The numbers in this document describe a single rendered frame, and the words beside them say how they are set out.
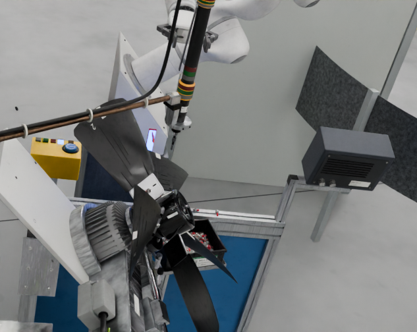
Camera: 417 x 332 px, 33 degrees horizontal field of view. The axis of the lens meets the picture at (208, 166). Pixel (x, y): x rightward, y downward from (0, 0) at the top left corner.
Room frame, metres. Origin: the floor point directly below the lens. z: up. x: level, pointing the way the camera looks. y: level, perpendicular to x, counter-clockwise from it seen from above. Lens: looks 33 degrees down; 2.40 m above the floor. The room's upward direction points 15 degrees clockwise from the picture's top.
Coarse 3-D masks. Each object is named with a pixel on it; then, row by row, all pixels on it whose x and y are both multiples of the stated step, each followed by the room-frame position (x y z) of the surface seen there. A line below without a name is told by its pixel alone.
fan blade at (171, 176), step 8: (152, 152) 1.88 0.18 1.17; (152, 160) 1.82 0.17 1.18; (160, 160) 1.85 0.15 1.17; (168, 160) 1.89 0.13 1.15; (160, 168) 1.79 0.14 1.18; (168, 168) 1.82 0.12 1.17; (176, 168) 1.85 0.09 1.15; (160, 176) 1.74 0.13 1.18; (168, 176) 1.76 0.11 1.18; (176, 176) 1.79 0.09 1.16; (184, 176) 1.83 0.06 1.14; (168, 184) 1.71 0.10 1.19; (176, 184) 1.73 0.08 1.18
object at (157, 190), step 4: (148, 176) 1.58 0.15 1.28; (152, 176) 1.59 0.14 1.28; (144, 180) 1.57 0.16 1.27; (148, 180) 1.58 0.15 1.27; (152, 180) 1.58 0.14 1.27; (156, 180) 1.59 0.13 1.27; (140, 184) 1.56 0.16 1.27; (144, 184) 1.56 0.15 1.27; (148, 184) 1.57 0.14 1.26; (152, 184) 1.58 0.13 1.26; (156, 184) 1.58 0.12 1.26; (160, 184) 1.59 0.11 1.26; (132, 188) 1.54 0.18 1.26; (144, 188) 1.56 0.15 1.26; (152, 188) 1.57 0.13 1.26; (156, 188) 1.58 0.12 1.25; (160, 188) 1.58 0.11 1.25; (132, 192) 1.53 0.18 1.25; (152, 192) 1.56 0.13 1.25; (156, 192) 1.57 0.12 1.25; (160, 192) 1.58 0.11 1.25; (132, 196) 1.53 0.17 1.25; (152, 196) 1.56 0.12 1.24; (156, 196) 1.56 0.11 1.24
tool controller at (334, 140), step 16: (320, 128) 2.17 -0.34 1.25; (336, 128) 2.19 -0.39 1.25; (320, 144) 2.12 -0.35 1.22; (336, 144) 2.12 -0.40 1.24; (352, 144) 2.14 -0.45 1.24; (368, 144) 2.17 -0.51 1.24; (384, 144) 2.19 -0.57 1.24; (304, 160) 2.19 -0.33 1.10; (320, 160) 2.09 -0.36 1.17; (336, 160) 2.09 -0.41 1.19; (352, 160) 2.11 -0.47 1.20; (368, 160) 2.12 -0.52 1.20; (384, 160) 2.14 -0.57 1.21; (304, 176) 2.15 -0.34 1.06; (320, 176) 2.11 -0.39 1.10; (336, 176) 2.13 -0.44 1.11; (352, 176) 2.14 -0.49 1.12; (368, 176) 2.15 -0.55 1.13
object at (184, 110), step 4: (188, 100) 1.63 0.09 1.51; (184, 104) 1.63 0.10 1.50; (188, 104) 1.64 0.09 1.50; (184, 108) 1.63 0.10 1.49; (180, 112) 1.62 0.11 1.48; (184, 112) 1.63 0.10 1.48; (180, 116) 1.63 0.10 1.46; (184, 116) 1.63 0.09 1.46; (180, 120) 1.63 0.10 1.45; (172, 128) 1.63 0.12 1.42; (176, 132) 1.63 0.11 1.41
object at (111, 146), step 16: (128, 112) 1.69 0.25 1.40; (80, 128) 1.53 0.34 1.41; (112, 128) 1.60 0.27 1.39; (128, 128) 1.64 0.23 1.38; (96, 144) 1.54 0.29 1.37; (112, 144) 1.57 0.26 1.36; (128, 144) 1.60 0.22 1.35; (144, 144) 1.64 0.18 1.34; (96, 160) 1.52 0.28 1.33; (112, 160) 1.55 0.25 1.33; (128, 160) 1.57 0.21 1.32; (144, 160) 1.60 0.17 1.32; (112, 176) 1.52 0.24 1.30; (128, 176) 1.55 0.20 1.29; (144, 176) 1.57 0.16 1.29
